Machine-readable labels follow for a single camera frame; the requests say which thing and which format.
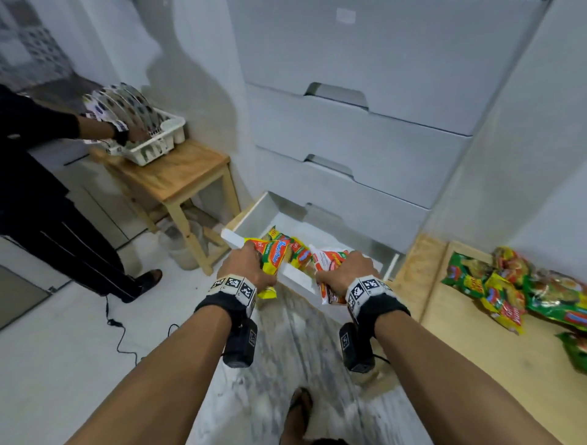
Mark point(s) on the wooden board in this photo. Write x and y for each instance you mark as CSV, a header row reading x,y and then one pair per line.
x,y
495,366

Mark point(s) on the white dish rack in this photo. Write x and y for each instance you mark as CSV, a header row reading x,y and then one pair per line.
x,y
156,142

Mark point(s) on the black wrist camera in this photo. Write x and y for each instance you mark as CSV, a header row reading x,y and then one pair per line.
x,y
355,350
241,346

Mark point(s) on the person's foot in sandal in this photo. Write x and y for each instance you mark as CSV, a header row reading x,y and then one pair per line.
x,y
296,417

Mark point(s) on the yellow green crumpled packet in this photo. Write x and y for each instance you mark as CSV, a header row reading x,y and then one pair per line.
x,y
511,263

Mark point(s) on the grey floor mat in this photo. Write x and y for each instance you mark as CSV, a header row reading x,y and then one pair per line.
x,y
18,298

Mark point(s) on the black marker wristband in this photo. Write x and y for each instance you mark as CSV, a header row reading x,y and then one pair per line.
x,y
373,298
229,293

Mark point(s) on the white red noodle packet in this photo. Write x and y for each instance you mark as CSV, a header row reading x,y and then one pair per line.
x,y
328,260

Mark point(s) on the white open drawer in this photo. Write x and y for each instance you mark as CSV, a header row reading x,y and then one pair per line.
x,y
275,215

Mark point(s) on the large green noodle packet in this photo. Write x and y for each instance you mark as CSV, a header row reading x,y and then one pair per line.
x,y
557,298

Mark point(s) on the small wooden table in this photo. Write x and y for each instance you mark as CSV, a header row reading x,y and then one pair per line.
x,y
179,169

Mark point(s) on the person's left hand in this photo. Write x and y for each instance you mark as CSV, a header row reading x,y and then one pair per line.
x,y
243,266

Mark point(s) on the person's left forearm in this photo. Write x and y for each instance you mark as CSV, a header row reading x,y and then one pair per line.
x,y
165,380

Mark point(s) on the clear plastic container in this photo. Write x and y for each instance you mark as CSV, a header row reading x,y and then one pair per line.
x,y
179,250

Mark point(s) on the person's left fingers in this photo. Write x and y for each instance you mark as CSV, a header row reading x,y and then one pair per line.
x,y
265,277

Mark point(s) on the person's right hand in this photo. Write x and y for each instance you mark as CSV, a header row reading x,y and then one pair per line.
x,y
351,270

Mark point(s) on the white chest of drawers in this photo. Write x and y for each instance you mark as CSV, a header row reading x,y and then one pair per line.
x,y
367,137

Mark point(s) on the person's right forearm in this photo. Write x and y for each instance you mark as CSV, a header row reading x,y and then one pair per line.
x,y
449,385

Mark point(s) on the person's right fingers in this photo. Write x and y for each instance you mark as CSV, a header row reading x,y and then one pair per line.
x,y
326,279

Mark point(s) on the yellow red noodle packet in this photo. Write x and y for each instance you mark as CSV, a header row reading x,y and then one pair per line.
x,y
504,302

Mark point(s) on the yellow green noodle packet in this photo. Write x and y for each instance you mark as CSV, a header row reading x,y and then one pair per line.
x,y
299,254

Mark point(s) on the row of patterned plates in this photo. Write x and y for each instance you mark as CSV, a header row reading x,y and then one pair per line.
x,y
124,107

